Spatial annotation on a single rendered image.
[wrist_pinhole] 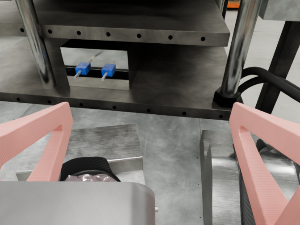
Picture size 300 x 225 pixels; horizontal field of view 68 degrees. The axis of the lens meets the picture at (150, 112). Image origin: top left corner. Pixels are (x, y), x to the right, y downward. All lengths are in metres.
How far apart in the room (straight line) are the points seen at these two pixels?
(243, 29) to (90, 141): 0.56
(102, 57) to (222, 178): 0.65
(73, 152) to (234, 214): 0.35
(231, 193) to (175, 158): 0.23
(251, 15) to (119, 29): 0.44
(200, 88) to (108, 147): 0.58
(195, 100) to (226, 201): 0.52
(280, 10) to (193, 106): 0.44
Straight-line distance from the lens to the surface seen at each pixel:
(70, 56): 0.97
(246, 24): 0.78
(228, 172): 0.47
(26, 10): 0.95
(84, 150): 0.53
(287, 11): 0.95
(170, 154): 0.65
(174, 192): 0.57
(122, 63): 0.90
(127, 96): 0.91
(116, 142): 0.53
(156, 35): 0.85
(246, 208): 0.47
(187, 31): 0.84
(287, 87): 0.82
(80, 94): 0.96
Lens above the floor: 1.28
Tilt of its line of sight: 37 degrees down
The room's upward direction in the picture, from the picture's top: straight up
